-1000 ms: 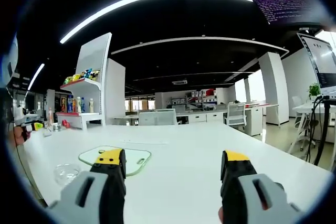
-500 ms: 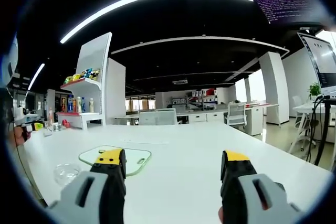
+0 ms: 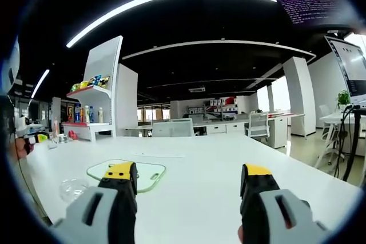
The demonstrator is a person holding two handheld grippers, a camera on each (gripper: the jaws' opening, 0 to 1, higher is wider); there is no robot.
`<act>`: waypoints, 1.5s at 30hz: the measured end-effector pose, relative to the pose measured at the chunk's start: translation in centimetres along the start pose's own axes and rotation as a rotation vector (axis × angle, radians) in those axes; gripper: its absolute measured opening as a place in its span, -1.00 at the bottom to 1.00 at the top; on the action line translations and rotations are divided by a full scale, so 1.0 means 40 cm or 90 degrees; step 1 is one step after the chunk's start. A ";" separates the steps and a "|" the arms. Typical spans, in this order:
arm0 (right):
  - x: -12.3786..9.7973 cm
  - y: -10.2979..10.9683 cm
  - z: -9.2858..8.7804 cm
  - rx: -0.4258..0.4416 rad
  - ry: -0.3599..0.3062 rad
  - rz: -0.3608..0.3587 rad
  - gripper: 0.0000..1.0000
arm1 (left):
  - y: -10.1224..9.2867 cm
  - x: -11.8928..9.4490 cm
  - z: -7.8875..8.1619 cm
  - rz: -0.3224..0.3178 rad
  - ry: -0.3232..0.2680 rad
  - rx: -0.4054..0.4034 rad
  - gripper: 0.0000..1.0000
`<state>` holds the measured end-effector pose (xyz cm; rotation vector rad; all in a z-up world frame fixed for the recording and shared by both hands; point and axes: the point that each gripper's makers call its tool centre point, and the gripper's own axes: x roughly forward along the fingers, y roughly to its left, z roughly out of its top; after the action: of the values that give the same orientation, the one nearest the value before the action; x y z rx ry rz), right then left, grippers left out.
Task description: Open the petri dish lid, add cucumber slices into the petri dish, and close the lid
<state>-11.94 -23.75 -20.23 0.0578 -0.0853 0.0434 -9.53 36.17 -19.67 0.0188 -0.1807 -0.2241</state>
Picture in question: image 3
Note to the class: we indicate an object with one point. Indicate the short ceiling light strip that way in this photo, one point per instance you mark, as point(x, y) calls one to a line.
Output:
point(40, 82)

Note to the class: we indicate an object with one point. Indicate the background storage shelving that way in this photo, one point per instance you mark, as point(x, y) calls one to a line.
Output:
point(213, 107)

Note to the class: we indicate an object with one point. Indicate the monitor with white window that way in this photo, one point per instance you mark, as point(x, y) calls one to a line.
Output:
point(351, 67)

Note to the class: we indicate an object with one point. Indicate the clear petri dish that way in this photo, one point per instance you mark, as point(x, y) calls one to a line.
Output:
point(73, 189)

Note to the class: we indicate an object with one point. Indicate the white mesh office chair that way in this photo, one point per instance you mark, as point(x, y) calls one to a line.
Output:
point(173, 128)

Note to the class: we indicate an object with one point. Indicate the row of drink bottles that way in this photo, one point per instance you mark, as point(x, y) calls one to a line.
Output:
point(85, 115)

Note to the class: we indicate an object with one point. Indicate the white display shelf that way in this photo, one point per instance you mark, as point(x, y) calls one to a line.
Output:
point(104, 64)

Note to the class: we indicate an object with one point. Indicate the ceiling air conditioner unit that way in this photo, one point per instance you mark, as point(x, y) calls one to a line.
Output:
point(197, 89)

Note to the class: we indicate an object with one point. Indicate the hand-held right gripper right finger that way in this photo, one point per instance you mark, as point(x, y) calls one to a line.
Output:
point(274, 215)

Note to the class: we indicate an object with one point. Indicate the row of snack packets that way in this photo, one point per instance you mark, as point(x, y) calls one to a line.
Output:
point(91, 82)

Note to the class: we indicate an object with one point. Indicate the white side desk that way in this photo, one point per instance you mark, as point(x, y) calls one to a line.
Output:
point(331, 118)

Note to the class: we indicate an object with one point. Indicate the person's left hand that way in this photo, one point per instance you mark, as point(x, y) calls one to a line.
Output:
point(20, 148)

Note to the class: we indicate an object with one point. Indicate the row of white desks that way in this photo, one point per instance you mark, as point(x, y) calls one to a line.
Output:
point(226, 127)

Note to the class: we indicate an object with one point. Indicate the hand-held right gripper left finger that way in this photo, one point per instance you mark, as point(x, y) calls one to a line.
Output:
point(94, 212)

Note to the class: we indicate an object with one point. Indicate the long curved ceiling light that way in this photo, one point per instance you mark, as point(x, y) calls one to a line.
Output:
point(137, 2)

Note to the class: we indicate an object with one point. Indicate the green potted plant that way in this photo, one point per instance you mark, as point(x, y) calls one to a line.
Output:
point(343, 99)

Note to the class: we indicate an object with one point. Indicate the small red object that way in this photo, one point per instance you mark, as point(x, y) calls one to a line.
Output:
point(73, 135)

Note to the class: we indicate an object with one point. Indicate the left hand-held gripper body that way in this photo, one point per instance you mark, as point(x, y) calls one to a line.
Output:
point(21, 121)

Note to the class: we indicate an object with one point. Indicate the person's right hand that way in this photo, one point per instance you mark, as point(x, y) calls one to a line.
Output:
point(240, 234)

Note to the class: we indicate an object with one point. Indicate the clear glass cutting board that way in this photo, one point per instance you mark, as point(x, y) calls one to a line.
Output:
point(151, 179)

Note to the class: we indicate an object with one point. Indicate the black stand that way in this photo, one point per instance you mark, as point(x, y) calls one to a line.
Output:
point(353, 141)

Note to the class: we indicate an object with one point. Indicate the pink slim bottle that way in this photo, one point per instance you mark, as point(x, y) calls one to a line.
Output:
point(55, 128)

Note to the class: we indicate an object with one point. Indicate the white chair with wheels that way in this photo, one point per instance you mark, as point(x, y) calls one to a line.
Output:
point(324, 111)

